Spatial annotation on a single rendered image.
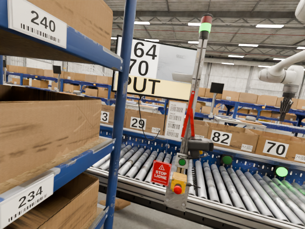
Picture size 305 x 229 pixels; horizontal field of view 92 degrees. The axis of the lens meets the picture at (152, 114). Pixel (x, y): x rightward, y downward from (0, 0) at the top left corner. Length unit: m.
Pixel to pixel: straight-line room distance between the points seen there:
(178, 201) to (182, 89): 0.62
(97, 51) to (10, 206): 0.24
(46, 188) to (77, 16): 0.26
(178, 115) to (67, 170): 0.59
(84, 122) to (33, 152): 0.11
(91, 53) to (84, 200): 0.31
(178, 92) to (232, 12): 13.77
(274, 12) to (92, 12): 14.95
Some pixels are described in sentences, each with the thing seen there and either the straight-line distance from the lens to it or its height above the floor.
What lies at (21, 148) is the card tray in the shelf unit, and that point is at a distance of 0.26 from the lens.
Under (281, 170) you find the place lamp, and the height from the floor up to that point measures 0.82.
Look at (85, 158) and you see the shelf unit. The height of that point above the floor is 1.14.
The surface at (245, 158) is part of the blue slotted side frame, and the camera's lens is 1.46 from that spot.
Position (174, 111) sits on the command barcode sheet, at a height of 1.20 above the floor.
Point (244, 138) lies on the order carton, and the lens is 1.47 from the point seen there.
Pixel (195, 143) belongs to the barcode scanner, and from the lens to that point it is 0.72.
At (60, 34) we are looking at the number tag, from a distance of 0.23.
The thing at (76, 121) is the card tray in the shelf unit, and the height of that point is 1.20.
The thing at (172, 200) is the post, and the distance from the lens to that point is 0.94.
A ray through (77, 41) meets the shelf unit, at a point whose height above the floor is 1.33.
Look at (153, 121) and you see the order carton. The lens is 1.41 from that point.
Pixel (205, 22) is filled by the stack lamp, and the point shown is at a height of 1.62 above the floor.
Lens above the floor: 1.27
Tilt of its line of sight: 8 degrees down
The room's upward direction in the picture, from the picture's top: 8 degrees clockwise
